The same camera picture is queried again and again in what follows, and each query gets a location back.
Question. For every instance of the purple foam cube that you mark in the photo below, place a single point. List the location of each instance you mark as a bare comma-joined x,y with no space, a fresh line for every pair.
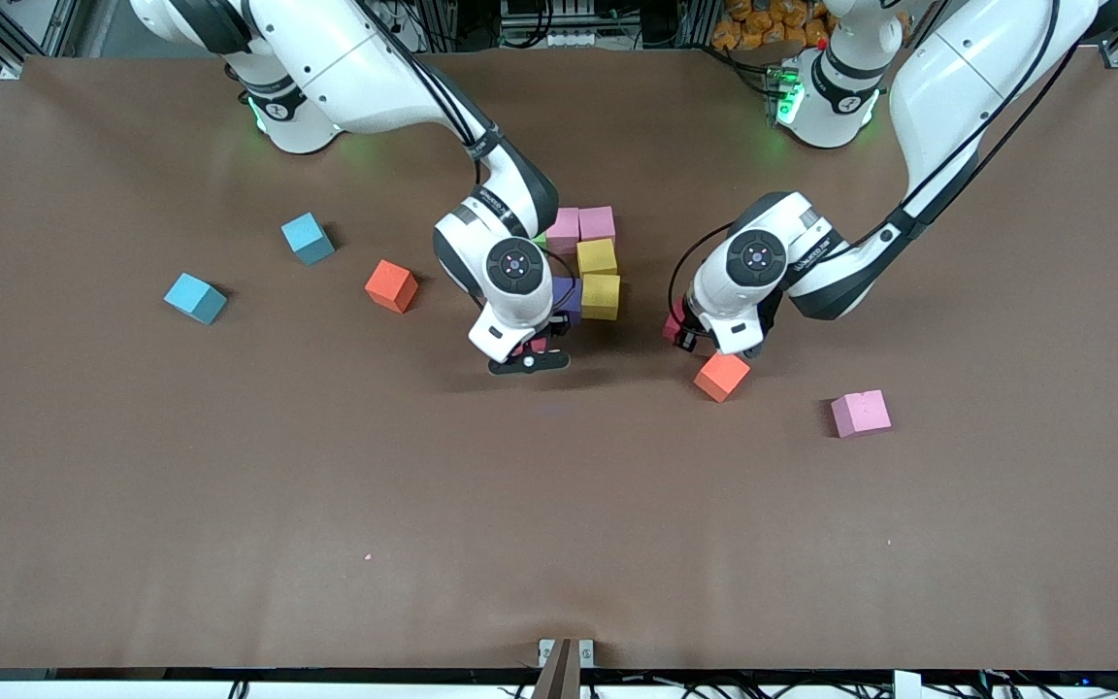
569,296

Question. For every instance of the orange foam cube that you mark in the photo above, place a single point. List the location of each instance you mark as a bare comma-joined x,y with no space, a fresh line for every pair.
722,377
392,286

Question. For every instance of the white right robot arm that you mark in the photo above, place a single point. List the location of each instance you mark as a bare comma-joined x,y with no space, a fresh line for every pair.
345,58

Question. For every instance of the light blue foam cube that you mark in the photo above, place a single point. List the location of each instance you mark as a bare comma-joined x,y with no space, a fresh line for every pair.
308,238
195,297

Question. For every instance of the brown strip under bracket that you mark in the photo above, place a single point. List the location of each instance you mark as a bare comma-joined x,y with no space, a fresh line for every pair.
559,675

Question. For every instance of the yellow foam cube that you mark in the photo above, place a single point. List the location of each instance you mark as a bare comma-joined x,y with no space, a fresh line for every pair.
601,297
597,258

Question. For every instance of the white electronics box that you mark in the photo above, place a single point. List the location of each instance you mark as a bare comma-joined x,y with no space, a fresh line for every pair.
559,39

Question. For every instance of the aluminium frame post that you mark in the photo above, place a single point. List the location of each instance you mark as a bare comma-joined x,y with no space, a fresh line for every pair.
700,19
443,19

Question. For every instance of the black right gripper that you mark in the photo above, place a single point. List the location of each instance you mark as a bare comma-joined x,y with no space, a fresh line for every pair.
557,330

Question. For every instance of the pink foam cube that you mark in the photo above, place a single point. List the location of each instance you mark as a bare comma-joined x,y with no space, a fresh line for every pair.
860,414
567,228
597,223

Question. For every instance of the metal table edge bracket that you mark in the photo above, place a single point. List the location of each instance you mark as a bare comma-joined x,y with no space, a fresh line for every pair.
545,652

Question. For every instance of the red foam cube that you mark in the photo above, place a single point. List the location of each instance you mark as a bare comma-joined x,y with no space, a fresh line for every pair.
538,344
674,322

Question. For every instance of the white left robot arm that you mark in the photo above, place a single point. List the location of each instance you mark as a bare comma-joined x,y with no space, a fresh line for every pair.
957,78

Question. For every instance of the orange snack bag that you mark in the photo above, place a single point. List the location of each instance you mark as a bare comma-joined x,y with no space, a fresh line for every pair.
763,24

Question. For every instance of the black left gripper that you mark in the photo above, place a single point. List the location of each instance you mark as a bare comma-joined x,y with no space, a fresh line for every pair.
683,331

